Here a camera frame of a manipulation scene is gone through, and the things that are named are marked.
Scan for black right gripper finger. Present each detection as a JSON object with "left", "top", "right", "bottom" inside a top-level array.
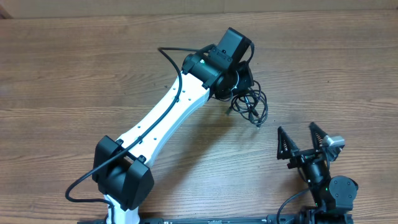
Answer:
[
  {"left": 277, "top": 126, "right": 300, "bottom": 156},
  {"left": 308, "top": 122, "right": 328, "bottom": 152}
]

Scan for black usb cable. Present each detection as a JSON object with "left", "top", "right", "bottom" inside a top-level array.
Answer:
[{"left": 225, "top": 80, "right": 269, "bottom": 129}]

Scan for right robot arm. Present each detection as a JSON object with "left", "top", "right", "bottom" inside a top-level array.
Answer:
[{"left": 275, "top": 122, "right": 359, "bottom": 223}]

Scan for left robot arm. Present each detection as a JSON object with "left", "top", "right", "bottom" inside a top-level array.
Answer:
[{"left": 92, "top": 27, "right": 254, "bottom": 223}]

